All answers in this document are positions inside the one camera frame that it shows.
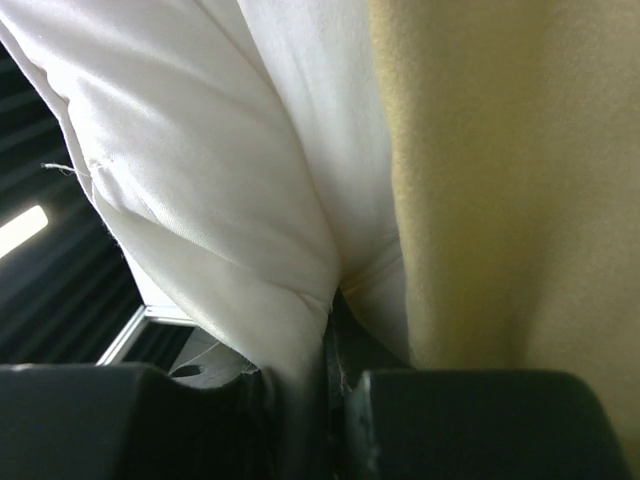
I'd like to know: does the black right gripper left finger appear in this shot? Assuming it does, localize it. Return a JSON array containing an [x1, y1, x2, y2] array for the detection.
[[1, 364, 277, 479]]

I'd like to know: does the white pillow yellow edge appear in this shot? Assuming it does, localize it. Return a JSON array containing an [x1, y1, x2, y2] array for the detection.
[[0, 0, 416, 391]]

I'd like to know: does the aluminium mounting rail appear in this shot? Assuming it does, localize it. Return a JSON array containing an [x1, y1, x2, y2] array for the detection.
[[96, 306, 195, 372]]

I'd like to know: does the blue beige white plaid pillowcase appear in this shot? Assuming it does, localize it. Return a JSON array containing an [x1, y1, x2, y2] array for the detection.
[[369, 1, 639, 452]]

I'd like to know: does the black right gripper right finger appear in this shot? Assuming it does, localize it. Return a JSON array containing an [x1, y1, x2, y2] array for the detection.
[[325, 295, 632, 479]]

